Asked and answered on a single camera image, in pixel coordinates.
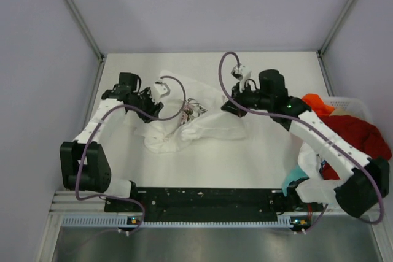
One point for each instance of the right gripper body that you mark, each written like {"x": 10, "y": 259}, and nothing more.
{"x": 253, "y": 100}

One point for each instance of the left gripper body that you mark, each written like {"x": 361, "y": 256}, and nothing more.
{"x": 144, "y": 101}

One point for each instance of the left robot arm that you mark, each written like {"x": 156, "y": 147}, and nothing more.
{"x": 84, "y": 164}

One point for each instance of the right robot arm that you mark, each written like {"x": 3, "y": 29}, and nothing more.
{"x": 363, "y": 180}

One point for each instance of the orange t shirt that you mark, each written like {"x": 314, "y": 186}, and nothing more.
{"x": 317, "y": 105}

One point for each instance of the white printed t shirt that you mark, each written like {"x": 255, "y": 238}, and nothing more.
{"x": 310, "y": 162}

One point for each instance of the teal t shirt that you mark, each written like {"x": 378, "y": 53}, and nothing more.
{"x": 294, "y": 175}

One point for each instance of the white laundry basket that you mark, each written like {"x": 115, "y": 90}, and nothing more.
{"x": 347, "y": 106}

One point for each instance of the red t shirt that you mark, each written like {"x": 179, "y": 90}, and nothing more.
{"x": 360, "y": 134}

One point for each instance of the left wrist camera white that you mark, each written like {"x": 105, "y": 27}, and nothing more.
{"x": 158, "y": 91}

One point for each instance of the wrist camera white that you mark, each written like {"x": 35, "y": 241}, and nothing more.
{"x": 242, "y": 74}
{"x": 158, "y": 91}

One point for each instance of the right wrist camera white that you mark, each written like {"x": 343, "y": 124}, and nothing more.
{"x": 242, "y": 74}

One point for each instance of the right aluminium frame post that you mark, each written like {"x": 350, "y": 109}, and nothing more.
{"x": 335, "y": 29}

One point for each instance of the aluminium frame post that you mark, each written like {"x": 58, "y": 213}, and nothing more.
{"x": 83, "y": 28}
{"x": 335, "y": 29}

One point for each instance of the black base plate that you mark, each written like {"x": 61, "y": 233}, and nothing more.
{"x": 218, "y": 204}

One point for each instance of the left aluminium frame post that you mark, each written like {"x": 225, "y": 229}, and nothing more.
{"x": 83, "y": 28}

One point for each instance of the aluminium front rail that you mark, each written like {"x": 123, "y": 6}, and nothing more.
{"x": 65, "y": 202}

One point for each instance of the grey slotted cable duct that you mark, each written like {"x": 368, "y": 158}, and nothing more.
{"x": 123, "y": 221}

